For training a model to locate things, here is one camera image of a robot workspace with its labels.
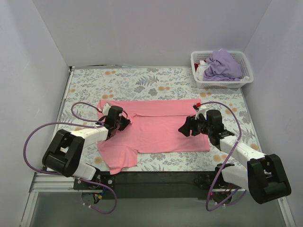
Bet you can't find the pink t shirt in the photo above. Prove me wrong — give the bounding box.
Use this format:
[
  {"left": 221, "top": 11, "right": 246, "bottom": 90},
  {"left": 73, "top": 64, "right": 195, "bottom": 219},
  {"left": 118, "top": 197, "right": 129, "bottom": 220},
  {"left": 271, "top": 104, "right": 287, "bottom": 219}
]
[{"left": 98, "top": 99, "right": 210, "bottom": 175}]

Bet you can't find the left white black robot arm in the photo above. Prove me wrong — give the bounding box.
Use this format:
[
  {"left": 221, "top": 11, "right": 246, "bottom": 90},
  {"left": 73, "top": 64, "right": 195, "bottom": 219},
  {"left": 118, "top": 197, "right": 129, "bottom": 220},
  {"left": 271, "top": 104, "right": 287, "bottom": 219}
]
[{"left": 42, "top": 104, "right": 131, "bottom": 181}]

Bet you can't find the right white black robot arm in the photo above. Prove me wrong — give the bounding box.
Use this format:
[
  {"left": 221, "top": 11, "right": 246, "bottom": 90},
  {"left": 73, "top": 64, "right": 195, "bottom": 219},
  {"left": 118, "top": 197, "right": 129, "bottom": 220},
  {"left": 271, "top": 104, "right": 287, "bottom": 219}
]
[{"left": 178, "top": 110, "right": 292, "bottom": 204}]

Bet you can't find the floral table mat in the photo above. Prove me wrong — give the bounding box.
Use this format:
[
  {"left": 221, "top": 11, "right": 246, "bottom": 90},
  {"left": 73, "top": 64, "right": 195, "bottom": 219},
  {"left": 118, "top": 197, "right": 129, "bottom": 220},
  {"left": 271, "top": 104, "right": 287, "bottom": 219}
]
[{"left": 46, "top": 67, "right": 268, "bottom": 172}]

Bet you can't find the white plastic laundry basket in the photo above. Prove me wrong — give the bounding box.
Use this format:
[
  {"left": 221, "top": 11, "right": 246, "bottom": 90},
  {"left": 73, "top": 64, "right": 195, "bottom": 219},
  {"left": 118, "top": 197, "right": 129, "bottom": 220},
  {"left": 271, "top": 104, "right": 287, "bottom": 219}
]
[{"left": 190, "top": 50, "right": 254, "bottom": 89}]

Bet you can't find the white garment in basket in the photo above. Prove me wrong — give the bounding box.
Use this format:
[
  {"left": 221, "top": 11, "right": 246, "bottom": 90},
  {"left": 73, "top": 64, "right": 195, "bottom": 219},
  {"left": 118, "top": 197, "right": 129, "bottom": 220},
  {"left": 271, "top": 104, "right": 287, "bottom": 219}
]
[{"left": 196, "top": 60, "right": 209, "bottom": 81}]

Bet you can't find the purple t shirt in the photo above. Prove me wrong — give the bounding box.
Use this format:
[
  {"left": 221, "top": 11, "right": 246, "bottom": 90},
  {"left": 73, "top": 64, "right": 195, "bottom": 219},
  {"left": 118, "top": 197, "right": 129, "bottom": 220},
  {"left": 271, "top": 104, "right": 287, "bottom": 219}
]
[{"left": 204, "top": 49, "right": 243, "bottom": 82}]

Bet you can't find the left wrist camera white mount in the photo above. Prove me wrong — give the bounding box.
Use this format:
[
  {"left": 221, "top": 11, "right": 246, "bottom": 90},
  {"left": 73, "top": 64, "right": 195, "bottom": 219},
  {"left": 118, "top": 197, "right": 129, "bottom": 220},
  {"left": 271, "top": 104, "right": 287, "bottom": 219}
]
[{"left": 97, "top": 103, "right": 111, "bottom": 115}]

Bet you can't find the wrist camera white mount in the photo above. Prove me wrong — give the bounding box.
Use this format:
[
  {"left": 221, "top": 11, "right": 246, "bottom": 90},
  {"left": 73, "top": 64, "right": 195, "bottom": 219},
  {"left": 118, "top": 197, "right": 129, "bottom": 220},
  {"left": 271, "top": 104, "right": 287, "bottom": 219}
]
[
  {"left": 97, "top": 103, "right": 111, "bottom": 115},
  {"left": 193, "top": 103, "right": 207, "bottom": 120}
]

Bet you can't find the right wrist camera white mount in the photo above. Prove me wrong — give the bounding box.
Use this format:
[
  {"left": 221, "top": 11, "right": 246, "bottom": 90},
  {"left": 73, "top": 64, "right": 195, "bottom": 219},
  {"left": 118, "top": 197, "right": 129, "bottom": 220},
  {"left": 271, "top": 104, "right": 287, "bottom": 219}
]
[{"left": 193, "top": 103, "right": 207, "bottom": 120}]

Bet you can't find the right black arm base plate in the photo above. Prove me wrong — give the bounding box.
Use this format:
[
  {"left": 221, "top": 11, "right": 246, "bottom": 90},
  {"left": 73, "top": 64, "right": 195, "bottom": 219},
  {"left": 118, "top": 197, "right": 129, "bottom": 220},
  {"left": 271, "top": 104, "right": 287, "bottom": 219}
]
[{"left": 193, "top": 173, "right": 228, "bottom": 190}]

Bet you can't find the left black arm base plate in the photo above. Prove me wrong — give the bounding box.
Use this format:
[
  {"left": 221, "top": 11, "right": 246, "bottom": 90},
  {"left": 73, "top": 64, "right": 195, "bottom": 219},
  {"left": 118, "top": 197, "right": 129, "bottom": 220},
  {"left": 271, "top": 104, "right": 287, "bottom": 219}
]
[{"left": 73, "top": 174, "right": 116, "bottom": 191}]

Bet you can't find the aluminium frame rail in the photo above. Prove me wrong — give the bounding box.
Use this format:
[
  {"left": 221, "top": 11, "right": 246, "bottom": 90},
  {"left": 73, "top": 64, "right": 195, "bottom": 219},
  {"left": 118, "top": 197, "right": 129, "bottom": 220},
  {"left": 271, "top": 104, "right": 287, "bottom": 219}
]
[{"left": 21, "top": 172, "right": 295, "bottom": 227}]

